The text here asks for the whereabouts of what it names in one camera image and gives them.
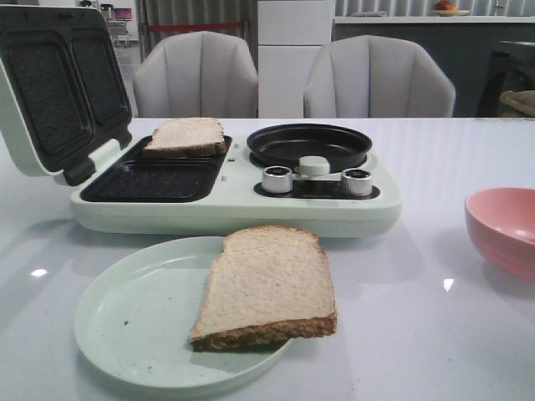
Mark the mint green breakfast maker base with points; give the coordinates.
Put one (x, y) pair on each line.
(218, 195)

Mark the silver control knob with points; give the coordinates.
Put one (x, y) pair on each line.
(356, 182)
(277, 179)

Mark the mint green pan handle knob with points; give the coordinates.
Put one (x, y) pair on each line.
(313, 165)

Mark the black round frying pan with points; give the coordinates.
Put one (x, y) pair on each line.
(286, 144)

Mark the right silver control knob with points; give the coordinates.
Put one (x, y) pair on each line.
(356, 182)

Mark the left beige upholstered chair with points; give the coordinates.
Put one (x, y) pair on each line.
(200, 74)

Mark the dark grey kitchen counter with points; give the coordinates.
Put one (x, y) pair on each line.
(482, 56)

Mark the white refrigerator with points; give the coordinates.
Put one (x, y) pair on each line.
(289, 35)

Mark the left silver control knob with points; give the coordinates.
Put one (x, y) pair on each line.
(277, 179)

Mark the mint green sandwich maker lid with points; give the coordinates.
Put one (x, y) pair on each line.
(62, 93)

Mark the fruit plate on counter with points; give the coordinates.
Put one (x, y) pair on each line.
(445, 8)

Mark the mint green round plate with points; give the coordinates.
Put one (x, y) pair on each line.
(133, 321)

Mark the white bread slice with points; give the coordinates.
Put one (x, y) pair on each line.
(269, 284)
(186, 137)

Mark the pink bowl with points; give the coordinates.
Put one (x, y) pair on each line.
(500, 223)

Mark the beige upholstered chair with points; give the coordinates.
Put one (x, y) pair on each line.
(200, 74)
(377, 77)

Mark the right beige upholstered chair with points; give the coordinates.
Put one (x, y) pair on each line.
(377, 77)

